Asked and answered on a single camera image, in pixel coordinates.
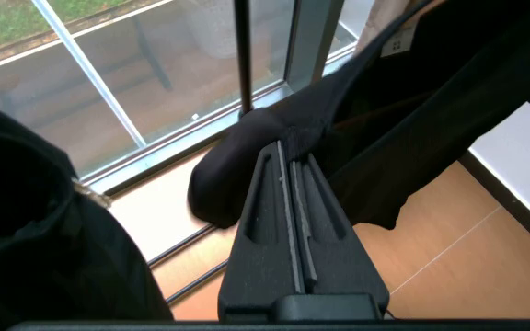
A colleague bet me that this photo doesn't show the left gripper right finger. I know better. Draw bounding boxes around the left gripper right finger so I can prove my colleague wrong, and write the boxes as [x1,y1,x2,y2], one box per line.
[289,153,391,322]

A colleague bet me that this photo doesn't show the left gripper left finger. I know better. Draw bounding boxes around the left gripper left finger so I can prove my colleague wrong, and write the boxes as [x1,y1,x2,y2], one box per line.
[217,140,304,323]

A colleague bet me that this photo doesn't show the heap of clothes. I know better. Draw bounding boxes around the heap of clothes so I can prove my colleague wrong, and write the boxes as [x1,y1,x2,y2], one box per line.
[186,0,530,232]

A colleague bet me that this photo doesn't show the black shorts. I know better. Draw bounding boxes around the black shorts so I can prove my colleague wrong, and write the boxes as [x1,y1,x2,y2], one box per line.
[0,94,176,322]

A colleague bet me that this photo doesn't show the black clothes rack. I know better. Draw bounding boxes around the black clothes rack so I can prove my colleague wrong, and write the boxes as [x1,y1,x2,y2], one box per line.
[147,0,254,305]

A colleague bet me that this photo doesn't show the window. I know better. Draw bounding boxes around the window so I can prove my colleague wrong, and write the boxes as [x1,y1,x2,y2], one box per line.
[0,0,376,195]

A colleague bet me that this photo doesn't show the beige curtain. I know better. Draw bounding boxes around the beige curtain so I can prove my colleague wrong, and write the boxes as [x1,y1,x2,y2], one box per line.
[354,0,414,54]

